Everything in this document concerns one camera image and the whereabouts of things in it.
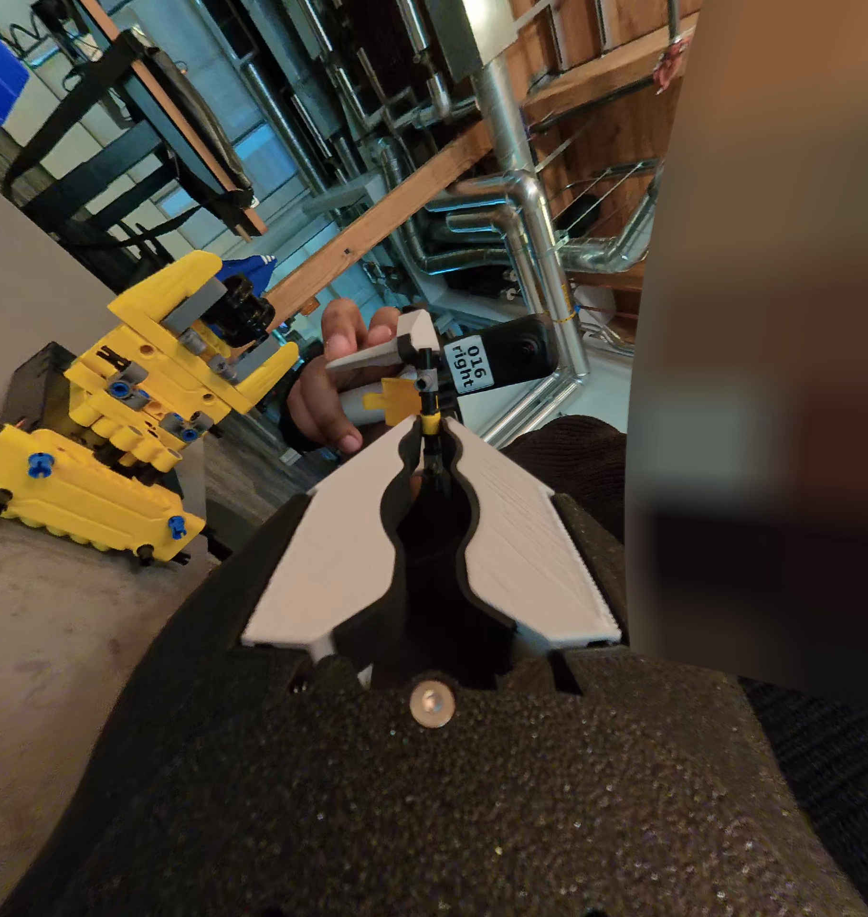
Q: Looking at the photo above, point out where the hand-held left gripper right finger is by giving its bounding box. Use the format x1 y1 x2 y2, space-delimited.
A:
441 419 625 657

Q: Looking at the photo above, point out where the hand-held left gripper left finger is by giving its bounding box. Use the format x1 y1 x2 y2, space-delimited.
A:
242 416 425 661

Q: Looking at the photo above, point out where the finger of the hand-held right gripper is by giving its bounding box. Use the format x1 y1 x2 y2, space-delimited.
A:
396 308 444 375

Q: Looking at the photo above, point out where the yellow toy piece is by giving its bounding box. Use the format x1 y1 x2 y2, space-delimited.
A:
362 377 418 426

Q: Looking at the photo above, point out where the black yellow toy pin assembly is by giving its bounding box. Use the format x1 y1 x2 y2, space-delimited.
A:
414 348 451 497

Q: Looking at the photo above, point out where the yellow toy brick assembly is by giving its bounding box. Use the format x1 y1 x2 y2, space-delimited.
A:
0 251 300 568

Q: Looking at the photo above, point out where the person's right hand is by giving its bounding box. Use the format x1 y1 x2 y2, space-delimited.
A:
286 299 407 454

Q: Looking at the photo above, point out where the wooden beam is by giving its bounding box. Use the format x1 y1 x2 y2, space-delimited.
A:
262 120 494 318

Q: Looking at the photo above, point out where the blue striped cloth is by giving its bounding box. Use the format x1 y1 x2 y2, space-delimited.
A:
218 254 278 296

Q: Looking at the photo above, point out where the black box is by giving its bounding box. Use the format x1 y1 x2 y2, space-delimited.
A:
10 341 78 435

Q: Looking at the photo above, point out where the metal ventilation duct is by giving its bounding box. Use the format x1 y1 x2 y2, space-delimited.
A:
377 53 657 382

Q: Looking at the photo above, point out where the black frame table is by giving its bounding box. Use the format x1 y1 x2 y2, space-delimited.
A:
3 0 270 267

